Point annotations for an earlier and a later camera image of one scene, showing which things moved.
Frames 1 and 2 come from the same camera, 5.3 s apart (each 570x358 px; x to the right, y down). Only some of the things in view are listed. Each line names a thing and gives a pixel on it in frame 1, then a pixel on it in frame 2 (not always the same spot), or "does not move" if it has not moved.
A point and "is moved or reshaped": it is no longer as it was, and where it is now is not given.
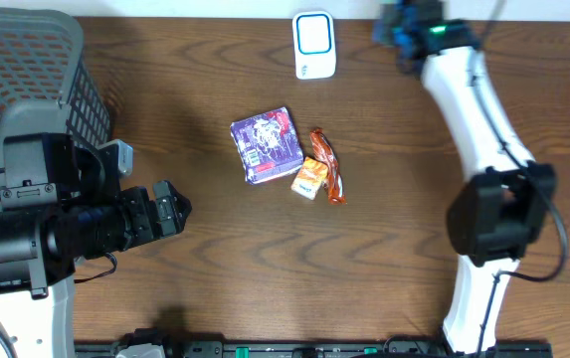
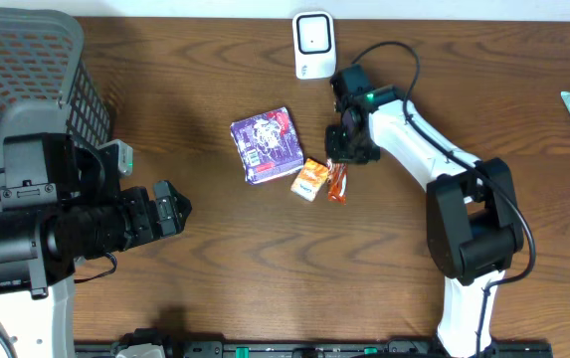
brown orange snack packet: [333, 175] is moved or reshaped
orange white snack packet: [310, 178] does not move
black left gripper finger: [173, 207] does not move
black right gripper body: [394, 25] → [343, 146]
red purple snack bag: [268, 145] does not move
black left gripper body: [141, 217] does not move
